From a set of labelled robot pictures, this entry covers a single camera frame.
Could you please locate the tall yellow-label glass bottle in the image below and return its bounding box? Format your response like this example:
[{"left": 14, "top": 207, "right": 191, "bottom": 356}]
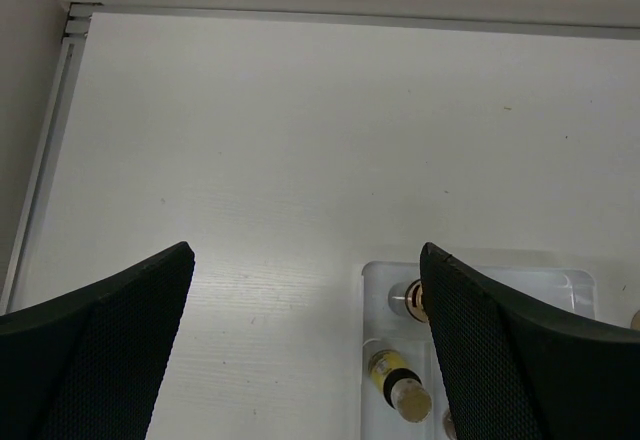
[{"left": 388, "top": 279, "right": 429, "bottom": 324}]

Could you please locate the white divided organizer tray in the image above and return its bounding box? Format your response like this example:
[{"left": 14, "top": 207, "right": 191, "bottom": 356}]
[{"left": 361, "top": 262, "right": 597, "bottom": 439}]

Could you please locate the black-cap spice jar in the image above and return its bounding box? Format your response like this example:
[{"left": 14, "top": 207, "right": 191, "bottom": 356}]
[{"left": 442, "top": 409, "right": 457, "bottom": 440}]

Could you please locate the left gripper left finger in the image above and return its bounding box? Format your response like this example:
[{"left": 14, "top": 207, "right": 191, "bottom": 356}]
[{"left": 1, "top": 242, "right": 195, "bottom": 439}]

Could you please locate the small yellow-label brown bottle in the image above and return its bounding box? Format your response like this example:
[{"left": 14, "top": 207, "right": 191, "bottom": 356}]
[{"left": 367, "top": 348, "right": 433, "bottom": 424}]

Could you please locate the white-powder shaker bottle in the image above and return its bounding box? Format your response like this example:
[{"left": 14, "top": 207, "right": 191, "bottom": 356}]
[{"left": 630, "top": 311, "right": 640, "bottom": 331}]

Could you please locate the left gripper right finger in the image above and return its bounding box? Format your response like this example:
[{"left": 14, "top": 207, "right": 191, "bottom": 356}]
[{"left": 420, "top": 243, "right": 639, "bottom": 439}]

